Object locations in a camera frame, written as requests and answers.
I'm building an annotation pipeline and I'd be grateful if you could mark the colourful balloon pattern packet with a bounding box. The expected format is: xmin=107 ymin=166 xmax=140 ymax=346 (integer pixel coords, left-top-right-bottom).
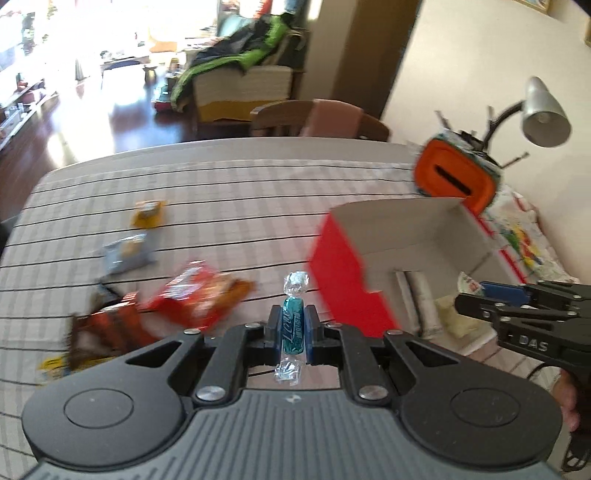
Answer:
xmin=480 ymin=185 xmax=580 ymax=284

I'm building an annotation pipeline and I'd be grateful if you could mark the red cardboard box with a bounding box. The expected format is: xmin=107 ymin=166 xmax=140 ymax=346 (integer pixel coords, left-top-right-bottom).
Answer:
xmin=308 ymin=198 xmax=536 ymax=357

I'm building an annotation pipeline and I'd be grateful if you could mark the person's right hand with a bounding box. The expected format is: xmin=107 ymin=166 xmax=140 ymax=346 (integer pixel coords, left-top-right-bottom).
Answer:
xmin=551 ymin=369 xmax=581 ymax=433

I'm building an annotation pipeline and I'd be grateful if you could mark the bright red snack packet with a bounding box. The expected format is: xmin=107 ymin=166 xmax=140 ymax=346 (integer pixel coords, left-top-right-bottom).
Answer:
xmin=139 ymin=261 xmax=257 ymax=330

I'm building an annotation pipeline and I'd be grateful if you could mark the grey desk lamp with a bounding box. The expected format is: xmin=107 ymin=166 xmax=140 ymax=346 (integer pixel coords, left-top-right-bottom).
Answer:
xmin=482 ymin=76 xmax=572 ymax=149

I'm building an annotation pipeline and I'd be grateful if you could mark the small yellow snack packet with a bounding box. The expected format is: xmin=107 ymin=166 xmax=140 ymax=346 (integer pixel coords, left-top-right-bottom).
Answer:
xmin=130 ymin=200 xmax=166 ymax=229

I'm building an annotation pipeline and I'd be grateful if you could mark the checked tablecloth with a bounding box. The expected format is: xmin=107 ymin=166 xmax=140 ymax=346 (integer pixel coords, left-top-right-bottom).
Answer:
xmin=0 ymin=136 xmax=591 ymax=480

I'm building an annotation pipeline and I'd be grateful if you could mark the low tv cabinet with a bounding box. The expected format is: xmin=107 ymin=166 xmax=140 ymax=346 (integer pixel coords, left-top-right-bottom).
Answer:
xmin=0 ymin=76 xmax=61 ymax=149

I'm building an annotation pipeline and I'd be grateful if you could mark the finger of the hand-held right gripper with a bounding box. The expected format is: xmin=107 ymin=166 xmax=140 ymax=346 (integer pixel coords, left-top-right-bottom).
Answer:
xmin=480 ymin=279 xmax=591 ymax=308
xmin=455 ymin=295 xmax=578 ymax=326

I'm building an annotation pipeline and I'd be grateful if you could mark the orange green tissue box holder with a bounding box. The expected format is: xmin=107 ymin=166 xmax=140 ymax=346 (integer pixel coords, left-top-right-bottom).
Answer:
xmin=412 ymin=130 xmax=504 ymax=217

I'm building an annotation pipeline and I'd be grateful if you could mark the white rolled packet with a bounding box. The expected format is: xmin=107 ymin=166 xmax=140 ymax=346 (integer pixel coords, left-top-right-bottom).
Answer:
xmin=392 ymin=270 xmax=437 ymax=337

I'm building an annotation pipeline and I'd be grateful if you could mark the dark red snack packet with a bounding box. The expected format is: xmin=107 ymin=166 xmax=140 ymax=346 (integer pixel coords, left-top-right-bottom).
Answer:
xmin=62 ymin=291 xmax=158 ymax=371

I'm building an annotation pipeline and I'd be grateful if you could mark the beige armchair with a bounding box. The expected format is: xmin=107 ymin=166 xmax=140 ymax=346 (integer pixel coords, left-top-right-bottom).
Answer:
xmin=191 ymin=65 xmax=296 ymax=124

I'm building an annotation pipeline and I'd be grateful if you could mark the wooden chair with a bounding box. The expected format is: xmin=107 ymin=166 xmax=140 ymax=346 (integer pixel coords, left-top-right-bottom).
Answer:
xmin=249 ymin=99 xmax=391 ymax=141

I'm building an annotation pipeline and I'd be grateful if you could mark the white green packet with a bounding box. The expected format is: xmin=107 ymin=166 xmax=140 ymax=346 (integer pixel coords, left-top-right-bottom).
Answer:
xmin=457 ymin=271 xmax=486 ymax=296

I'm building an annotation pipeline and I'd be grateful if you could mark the grey blue snack packet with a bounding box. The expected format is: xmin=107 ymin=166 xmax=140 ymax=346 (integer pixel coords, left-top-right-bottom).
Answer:
xmin=100 ymin=232 xmax=156 ymax=276

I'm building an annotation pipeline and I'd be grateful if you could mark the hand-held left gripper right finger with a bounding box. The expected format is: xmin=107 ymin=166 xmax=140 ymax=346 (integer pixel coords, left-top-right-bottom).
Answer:
xmin=302 ymin=307 xmax=467 ymax=409

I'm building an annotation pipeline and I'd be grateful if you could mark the teal candy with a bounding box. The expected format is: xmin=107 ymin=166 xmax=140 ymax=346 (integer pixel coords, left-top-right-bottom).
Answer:
xmin=273 ymin=271 xmax=311 ymax=385

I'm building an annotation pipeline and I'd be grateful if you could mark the pale yellow packet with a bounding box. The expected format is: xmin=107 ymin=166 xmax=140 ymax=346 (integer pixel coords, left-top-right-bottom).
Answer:
xmin=431 ymin=295 xmax=485 ymax=343

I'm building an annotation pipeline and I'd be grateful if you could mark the coffee table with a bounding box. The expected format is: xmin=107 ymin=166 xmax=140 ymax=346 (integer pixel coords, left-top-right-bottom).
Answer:
xmin=100 ymin=56 xmax=154 ymax=73

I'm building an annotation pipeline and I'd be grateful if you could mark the yellow cartoon snack packet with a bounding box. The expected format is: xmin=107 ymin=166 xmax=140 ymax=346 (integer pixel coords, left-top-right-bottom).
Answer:
xmin=38 ymin=356 xmax=70 ymax=376

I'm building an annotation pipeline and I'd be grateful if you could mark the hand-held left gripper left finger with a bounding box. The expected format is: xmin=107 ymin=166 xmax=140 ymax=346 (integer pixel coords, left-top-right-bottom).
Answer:
xmin=117 ymin=305 xmax=283 ymax=409

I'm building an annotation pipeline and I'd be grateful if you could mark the green black jacket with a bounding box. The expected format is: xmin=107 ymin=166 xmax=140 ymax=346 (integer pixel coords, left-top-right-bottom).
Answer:
xmin=171 ymin=14 xmax=298 ymax=112

